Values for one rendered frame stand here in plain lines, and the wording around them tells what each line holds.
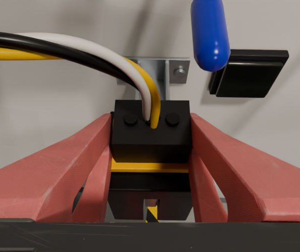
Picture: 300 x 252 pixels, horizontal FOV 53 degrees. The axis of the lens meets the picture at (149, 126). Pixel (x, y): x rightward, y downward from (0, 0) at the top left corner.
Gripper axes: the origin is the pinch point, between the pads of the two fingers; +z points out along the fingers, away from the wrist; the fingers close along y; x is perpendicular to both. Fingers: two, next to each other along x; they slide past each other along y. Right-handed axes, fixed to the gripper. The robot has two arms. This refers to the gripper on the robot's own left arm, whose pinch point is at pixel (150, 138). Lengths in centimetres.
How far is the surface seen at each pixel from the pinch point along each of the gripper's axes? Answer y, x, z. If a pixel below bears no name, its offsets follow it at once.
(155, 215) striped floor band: -2, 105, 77
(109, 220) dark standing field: 18, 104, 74
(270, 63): -7.1, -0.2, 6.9
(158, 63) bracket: -0.5, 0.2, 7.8
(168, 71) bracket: -1.1, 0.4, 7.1
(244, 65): -5.5, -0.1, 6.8
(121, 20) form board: 1.5, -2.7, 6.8
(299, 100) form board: -11.1, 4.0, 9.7
